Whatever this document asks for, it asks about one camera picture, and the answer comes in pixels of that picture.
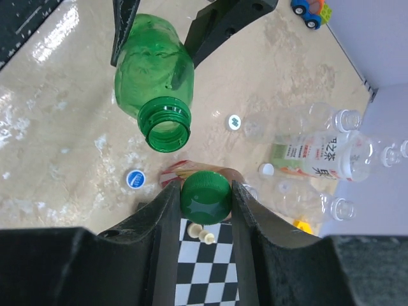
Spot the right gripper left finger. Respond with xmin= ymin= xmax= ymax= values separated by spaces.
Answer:
xmin=1 ymin=182 xmax=181 ymax=305

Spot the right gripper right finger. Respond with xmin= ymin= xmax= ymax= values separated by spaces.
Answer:
xmin=231 ymin=182 xmax=407 ymax=305

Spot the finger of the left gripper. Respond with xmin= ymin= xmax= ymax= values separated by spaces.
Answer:
xmin=110 ymin=0 xmax=140 ymax=66
xmin=184 ymin=0 xmax=278 ymax=67

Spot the green plastic bottle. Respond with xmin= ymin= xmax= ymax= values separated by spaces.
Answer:
xmin=114 ymin=14 xmax=194 ymax=153

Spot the blue white bottle cap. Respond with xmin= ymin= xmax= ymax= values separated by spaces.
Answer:
xmin=126 ymin=170 xmax=146 ymax=189

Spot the green bottle cap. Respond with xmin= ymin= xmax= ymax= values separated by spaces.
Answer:
xmin=180 ymin=171 xmax=231 ymax=225

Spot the white green logo cap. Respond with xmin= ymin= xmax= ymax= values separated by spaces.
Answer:
xmin=227 ymin=114 xmax=242 ymax=131

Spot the brown tea bottle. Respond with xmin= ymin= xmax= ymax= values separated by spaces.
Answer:
xmin=159 ymin=160 xmax=247 ymax=187

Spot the clear bottle near board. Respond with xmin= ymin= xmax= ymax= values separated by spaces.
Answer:
xmin=249 ymin=177 xmax=356 ymax=224

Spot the small clear bottle front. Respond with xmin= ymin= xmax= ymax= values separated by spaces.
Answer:
xmin=242 ymin=102 xmax=362 ymax=144

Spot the labelled clear water bottle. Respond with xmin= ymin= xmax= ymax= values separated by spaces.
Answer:
xmin=270 ymin=131 xmax=374 ymax=182

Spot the clear bottle back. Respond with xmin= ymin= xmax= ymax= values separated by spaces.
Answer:
xmin=372 ymin=139 xmax=407 ymax=168

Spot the yellow triangular toy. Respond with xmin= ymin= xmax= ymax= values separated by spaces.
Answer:
xmin=293 ymin=220 xmax=314 ymax=235

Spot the cream chess piece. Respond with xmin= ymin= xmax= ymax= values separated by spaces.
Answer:
xmin=187 ymin=223 xmax=215 ymax=245

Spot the black white chessboard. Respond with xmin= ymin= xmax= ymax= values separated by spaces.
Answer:
xmin=174 ymin=219 xmax=240 ymax=306

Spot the orange blue toy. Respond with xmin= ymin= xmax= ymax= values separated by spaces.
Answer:
xmin=291 ymin=0 xmax=332 ymax=30

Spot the black base frame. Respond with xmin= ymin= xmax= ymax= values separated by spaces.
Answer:
xmin=1 ymin=0 xmax=62 ymax=69

